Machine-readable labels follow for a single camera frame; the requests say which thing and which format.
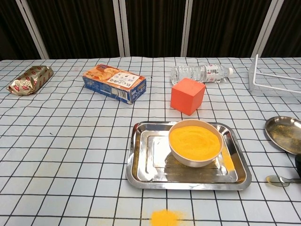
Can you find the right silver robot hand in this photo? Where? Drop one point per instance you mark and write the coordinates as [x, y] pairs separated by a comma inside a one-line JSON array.
[[298, 166]]

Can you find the small silver spoon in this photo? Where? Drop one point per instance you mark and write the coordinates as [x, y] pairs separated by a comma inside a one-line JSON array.
[[274, 180]]

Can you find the beige bowl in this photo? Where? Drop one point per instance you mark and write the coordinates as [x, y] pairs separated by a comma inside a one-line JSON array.
[[195, 163]]

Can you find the yellow-orange powder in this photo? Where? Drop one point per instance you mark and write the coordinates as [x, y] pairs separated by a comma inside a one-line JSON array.
[[195, 141]]

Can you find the orange powder pile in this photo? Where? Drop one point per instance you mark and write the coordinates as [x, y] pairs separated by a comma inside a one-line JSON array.
[[164, 217]]

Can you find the round steel plate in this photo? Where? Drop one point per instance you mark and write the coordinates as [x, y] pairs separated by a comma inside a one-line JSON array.
[[284, 134]]

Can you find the orange cube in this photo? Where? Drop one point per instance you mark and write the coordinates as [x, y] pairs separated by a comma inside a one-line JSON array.
[[185, 99]]

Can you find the clear plastic water bottle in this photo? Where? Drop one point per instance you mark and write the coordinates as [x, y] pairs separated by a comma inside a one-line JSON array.
[[195, 71]]

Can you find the rectangular steel tray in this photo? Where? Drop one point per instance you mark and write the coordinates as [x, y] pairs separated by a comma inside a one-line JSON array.
[[150, 164]]

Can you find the orange blue cookie box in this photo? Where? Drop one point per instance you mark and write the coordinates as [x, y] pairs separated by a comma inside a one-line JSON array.
[[110, 82]]

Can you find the checked tablecloth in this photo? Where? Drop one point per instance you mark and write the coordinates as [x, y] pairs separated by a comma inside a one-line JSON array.
[[70, 141]]

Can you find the black folding screen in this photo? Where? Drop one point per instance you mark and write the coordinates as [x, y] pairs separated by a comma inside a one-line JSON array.
[[77, 26]]

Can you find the gold foil snack packet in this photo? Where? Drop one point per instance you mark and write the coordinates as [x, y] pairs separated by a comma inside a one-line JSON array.
[[28, 80]]

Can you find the white screen frame post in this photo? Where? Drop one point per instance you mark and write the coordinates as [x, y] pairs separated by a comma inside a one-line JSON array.
[[31, 33], [124, 28], [265, 28], [187, 28]]

